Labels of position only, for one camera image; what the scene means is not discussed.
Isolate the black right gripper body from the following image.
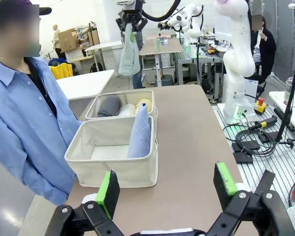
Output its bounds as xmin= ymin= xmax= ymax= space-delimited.
xmin=122 ymin=0 xmax=145 ymax=17

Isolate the person in blue shirt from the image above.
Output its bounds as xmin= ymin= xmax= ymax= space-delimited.
xmin=0 ymin=0 xmax=84 ymax=207

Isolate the grey-green cone towel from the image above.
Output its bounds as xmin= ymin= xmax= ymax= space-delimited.
xmin=118 ymin=23 xmax=141 ymax=77

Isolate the white side table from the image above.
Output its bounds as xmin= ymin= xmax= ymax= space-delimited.
xmin=269 ymin=90 xmax=295 ymax=138

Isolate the person in jeans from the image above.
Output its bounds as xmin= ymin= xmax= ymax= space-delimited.
xmin=132 ymin=30 xmax=145 ymax=89

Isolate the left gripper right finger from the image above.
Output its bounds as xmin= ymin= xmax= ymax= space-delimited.
xmin=206 ymin=162 xmax=295 ymax=236

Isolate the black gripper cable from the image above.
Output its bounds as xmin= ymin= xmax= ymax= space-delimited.
xmin=141 ymin=0 xmax=182 ymax=22

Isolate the dark grey towel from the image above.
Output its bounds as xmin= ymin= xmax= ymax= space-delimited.
xmin=97 ymin=95 xmax=123 ymax=118

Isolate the brown background table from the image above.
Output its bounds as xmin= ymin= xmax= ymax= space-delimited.
xmin=139 ymin=38 xmax=184 ymax=87

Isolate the light blue towel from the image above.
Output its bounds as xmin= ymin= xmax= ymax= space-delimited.
xmin=126 ymin=103 xmax=152 ymax=159

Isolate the black flat pad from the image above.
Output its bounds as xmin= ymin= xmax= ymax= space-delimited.
xmin=233 ymin=152 xmax=254 ymax=165
xmin=232 ymin=141 xmax=261 ymax=151

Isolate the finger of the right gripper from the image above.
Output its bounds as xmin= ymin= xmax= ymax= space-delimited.
xmin=130 ymin=16 xmax=148 ymax=42
xmin=116 ymin=16 xmax=128 ymax=32

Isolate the yellow garment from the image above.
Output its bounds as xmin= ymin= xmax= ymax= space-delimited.
xmin=50 ymin=63 xmax=74 ymax=80

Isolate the white rectangular table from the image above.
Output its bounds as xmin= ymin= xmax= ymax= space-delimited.
xmin=56 ymin=69 xmax=116 ymax=101

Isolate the black handle with yellow band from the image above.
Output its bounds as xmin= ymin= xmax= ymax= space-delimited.
xmin=250 ymin=116 xmax=278 ymax=130

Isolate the beige fabric storage box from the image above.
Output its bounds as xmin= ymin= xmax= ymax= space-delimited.
xmin=64 ymin=115 xmax=159 ymax=189
xmin=85 ymin=89 xmax=158 ymax=121

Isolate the brown cardboard box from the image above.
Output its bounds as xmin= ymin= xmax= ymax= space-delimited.
xmin=58 ymin=28 xmax=79 ymax=53

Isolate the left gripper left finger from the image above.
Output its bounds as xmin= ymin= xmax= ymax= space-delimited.
xmin=49 ymin=170 xmax=143 ymax=236

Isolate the black coiled cable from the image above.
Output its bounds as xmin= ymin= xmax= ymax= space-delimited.
xmin=235 ymin=122 xmax=277 ymax=158

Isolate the white background table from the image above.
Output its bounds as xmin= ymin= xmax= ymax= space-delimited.
xmin=85 ymin=40 xmax=125 ymax=72

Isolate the aluminium slotted base plate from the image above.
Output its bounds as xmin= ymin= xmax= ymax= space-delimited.
xmin=211 ymin=102 xmax=295 ymax=214

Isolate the white towel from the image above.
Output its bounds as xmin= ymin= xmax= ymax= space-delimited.
xmin=118 ymin=103 xmax=136 ymax=117

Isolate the seated person in black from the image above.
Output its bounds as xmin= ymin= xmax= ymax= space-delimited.
xmin=250 ymin=14 xmax=277 ymax=84

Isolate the aluminium frame workbench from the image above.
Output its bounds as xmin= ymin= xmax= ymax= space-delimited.
xmin=174 ymin=46 xmax=227 ymax=99

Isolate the yellow towel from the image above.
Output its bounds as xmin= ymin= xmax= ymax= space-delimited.
xmin=134 ymin=98 xmax=153 ymax=116

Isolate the clear glass jar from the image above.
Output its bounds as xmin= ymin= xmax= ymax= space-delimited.
xmin=284 ymin=76 xmax=295 ymax=104

